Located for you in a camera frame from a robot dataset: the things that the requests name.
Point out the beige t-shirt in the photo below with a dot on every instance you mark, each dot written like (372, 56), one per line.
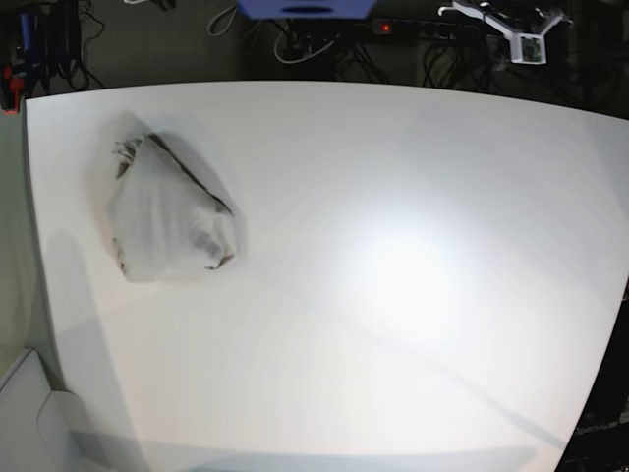
(169, 216)

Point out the black power strip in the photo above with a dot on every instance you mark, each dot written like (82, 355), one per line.
(417, 29)

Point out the blue box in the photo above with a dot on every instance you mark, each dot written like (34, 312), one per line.
(306, 9)

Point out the red black tool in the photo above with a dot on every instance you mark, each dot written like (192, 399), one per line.
(12, 88)

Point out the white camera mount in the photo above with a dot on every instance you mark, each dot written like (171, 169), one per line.
(525, 38)

